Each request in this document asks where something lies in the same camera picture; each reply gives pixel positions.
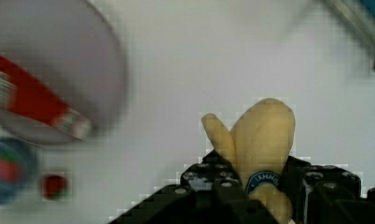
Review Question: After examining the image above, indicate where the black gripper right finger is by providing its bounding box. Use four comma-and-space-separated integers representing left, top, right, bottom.
282, 156, 375, 224

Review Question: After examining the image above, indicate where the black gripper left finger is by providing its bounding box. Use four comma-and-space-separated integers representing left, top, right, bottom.
109, 151, 278, 224

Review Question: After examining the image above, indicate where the yellow plush peeled banana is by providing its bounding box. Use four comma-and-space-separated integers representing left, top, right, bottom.
201, 98, 296, 224

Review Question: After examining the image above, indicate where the black and silver toaster oven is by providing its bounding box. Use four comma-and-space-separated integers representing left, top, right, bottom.
322, 0, 375, 51

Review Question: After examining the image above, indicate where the red plush strawberry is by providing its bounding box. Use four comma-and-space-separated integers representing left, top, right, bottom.
41, 175, 68, 200

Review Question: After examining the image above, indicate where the grey round plate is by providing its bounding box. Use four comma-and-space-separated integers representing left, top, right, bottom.
0, 0, 127, 145

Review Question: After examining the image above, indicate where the blue bowl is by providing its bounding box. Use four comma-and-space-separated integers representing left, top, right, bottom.
0, 137, 37, 205

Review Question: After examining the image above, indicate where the red plush ketchup bottle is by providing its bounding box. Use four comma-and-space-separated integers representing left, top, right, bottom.
0, 55, 92, 139

